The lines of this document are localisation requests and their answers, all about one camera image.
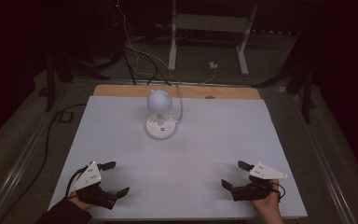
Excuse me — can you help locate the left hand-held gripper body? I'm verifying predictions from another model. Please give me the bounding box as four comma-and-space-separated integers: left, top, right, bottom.
70, 161, 119, 210

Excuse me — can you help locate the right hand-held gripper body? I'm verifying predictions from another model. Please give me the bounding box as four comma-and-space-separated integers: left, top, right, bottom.
231, 161, 288, 203

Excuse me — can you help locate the person's right hand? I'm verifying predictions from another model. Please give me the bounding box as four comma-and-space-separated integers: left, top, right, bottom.
251, 179, 285, 224

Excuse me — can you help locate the person's left hand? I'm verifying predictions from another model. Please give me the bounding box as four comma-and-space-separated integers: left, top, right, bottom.
67, 189, 95, 211

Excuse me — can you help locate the white table mat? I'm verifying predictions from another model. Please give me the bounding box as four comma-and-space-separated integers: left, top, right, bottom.
48, 94, 308, 220

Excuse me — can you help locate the black square floor plate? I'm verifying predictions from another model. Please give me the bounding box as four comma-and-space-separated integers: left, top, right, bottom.
56, 111, 75, 123

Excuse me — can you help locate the white round table lamp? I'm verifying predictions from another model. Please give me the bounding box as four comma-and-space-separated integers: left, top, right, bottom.
145, 89, 177, 140

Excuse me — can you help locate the black metal stand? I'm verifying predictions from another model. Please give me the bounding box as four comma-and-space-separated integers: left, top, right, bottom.
45, 54, 111, 112
251, 59, 316, 124

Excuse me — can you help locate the white metal stand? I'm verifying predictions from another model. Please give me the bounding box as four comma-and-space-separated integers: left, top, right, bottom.
167, 0, 259, 77

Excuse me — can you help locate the dark power strip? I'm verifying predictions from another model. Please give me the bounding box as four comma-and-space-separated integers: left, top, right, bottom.
251, 29, 301, 37

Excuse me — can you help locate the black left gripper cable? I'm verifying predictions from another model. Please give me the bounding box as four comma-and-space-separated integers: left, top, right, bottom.
64, 166, 90, 200

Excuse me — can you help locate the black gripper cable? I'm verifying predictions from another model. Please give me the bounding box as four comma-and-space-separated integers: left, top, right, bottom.
269, 181, 287, 203
64, 166, 90, 200

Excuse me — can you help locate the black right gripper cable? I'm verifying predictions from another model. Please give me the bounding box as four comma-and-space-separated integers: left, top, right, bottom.
269, 181, 287, 203

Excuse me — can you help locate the black floor cable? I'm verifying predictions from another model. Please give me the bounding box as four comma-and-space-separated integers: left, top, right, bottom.
0, 103, 88, 224

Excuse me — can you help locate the metal floor rail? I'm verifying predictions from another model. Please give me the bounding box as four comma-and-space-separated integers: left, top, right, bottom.
292, 92, 358, 224
0, 82, 73, 224

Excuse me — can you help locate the white lamp cable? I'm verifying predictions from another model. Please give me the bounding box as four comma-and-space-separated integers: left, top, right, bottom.
167, 67, 217, 124

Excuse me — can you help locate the black cable bundle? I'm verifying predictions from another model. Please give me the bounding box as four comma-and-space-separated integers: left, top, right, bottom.
122, 40, 172, 87

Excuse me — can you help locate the thin white cable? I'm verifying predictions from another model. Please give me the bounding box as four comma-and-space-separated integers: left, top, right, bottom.
116, 3, 157, 78

